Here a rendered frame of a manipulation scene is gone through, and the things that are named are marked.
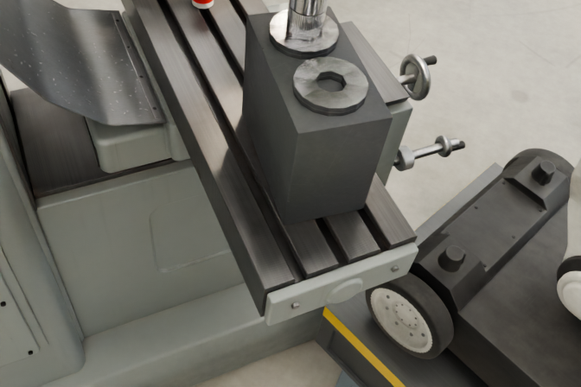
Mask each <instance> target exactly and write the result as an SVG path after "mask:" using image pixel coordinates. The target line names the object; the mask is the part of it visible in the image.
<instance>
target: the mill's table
mask: <svg viewBox="0 0 581 387"><path fill-rule="evenodd" d="M121 2H122V4H123V5H124V9H125V11H126V13H127V16H128V17H129V19H130V21H131V25H132V27H133V28H134V31H135V33H136V35H137V38H138V40H139V42H140V45H141V47H142V49H143V51H144V54H145V56H146V59H147V61H148V62H149V64H150V68H151V70H152V72H153V74H154V76H155V78H156V82H157V84H158V85H159V88H160V90H161V92H162V94H163V97H164V99H165V102H166V104H167V106H168V107H169V111H170V113H171V115H172V118H173V119H174V121H175V124H176V127H177V129H178V131H179V133H180V135H181V137H182V140H183V142H184V145H185V147H186V149H187V151H188V154H189V156H190V158H191V161H192V163H193V164H194V166H195V170H196V172H197V174H198V176H199V178H200V180H201V184H202V185H203V187H204V190H205V192H206V194H207V197H208V199H209V201H210V204H211V206H212V208H213V209H214V213H215V215H216V218H217V219H218V221H219V223H220V227H221V229H222V231H223V233H224V235H225V237H226V240H227V242H228V244H229V247H230V249H231V251H232V253H233V256H234V258H235V261H236V263H237V264H238V266H239V270H240V272H241V274H242V276H243V278H244V280H245V283H246V286H247V287H248V290H249V292H250V294H251V296H252V299H253V301H254V304H255V306H256V308H257V310H258V312H259V315H260V317H263V316H264V318H265V322H266V324H267V325H268V326H271V325H274V324H277V323H279V322H281V321H284V320H288V319H290V318H293V317H296V316H298V315H300V314H305V313H307V312H309V311H312V310H315V309H317V308H321V307H324V306H326V305H329V304H331V303H340V302H343V301H346V300H348V299H350V298H351V297H353V296H354V295H356V294H357V293H359V292H361V291H364V290H366V289H370V288H372V287H375V286H378V285H380V284H382V283H385V282H389V281H391V280H393V279H396V278H399V277H401V276H405V275H407V273H408V271H409V269H410V268H411V266H412V263H413V261H414V259H415V257H416V256H417V254H418V247H417V246H416V245H415V244H414V242H415V240H416V238H417V234H416V233H415V231H414V230H413V229H412V227H411V226H410V224H409V223H408V221H407V220H406V218H405V216H404V215H403V213H402V212H401V211H400V210H399V208H398V206H397V204H396V203H395V201H394V200H393V198H392V196H391V195H390V194H389V193H388V191H387V190H386V188H385V186H384V185H383V183H382V182H381V180H380V178H379V177H378V175H377V174H376V173H375V174H374V177H373V181H372V184H371V187H370V189H369V192H368V195H367V199H366V202H365V205H364V207H363V208H362V209H359V210H355V211H351V212H346V213H339V214H335V215H330V216H327V217H322V218H318V219H311V220H306V221H302V222H298V223H294V224H289V225H284V224H283V223H282V220H281V218H280V215H279V213H278V209H277V207H276V204H275V201H274V199H273V197H272V194H271V189H270V188H269V185H268V182H267V180H266V178H265V173H264V171H263V169H262V166H261V164H260V161H259V157H258V155H257V152H256V149H255V147H254V145H253V142H252V139H251V136H250V133H249V130H248V129H247V126H246V121H245V119H244V117H243V114H242V102H243V85H244V69H245V52H246V19H247V16H249V15H255V14H262V13H270V11H269V10H268V9H267V7H266V6H265V4H264V2H263V1H262V0H214V4H213V5H212V6H211V7H209V8H207V9H199V8H197V7H195V6H194V5H193V4H192V0H121Z"/></svg>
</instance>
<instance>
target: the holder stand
mask: <svg viewBox="0 0 581 387"><path fill-rule="evenodd" d="M287 16H288V10H282V11H278V12H270V13H262V14H255V15H249V16H247V19H246V52H245V69H244V85H243V102H242V114H243V117H244V119H245V121H246V126H247V129H248V130H249V133H250V136H251V139H252V142H253V145H254V147H255V149H256V152H257V155H258V157H259V161H260V164H261V166H262V169H263V171H264V173H265V178H266V180H267V182H268V185H269V188H270V189H271V194H272V197H273V199H274V201H275V204H276V207H277V209H278V213H279V215H280V218H281V220H282V223H283V224H284V225H289V224H294V223H298V222H302V221H306V220H311V219H318V218H322V217H327V216H330V215H335V214H339V213H346V212H351V211H355V210H359V209H362V208H363V207H364V205H365V202H366V199H367V195H368V192H369V189H370V187H371V184H372V181H373V178H374V174H375V171H376V168H377V166H378V163H379V160H380V155H381V152H382V150H383V147H384V144H385V141H386V137H387V134H388V131H389V129H390V126H391V123H392V120H393V116H392V114H391V112H390V111H389V109H388V108H387V106H386V103H385V102H384V100H383V98H382V97H381V96H380V93H379V91H378V90H377V88H376V86H375V84H374V82H373V81H372V79H371V77H370V76H369V74H368V72H367V70H366V68H365V67H364V65H363V64H362V62H361V59H360V58H359V56H358V54H357V53H356V51H355V50H354V47H353V45H352V44H351V42H350V40H349V39H348V37H347V35H346V33H345V32H344V30H343V28H342V26H341V24H340V23H339V21H338V19H337V18H336V16H335V13H334V12H333V10H332V9H331V7H330V6H327V10H326V16H325V21H324V25H323V31H322V35H321V36H320V37H318V38H317V39H315V40H312V41H302V40H298V39H296V38H294V37H293V36H291V35H290V34H289V33H288V32H287V29H286V23H287Z"/></svg>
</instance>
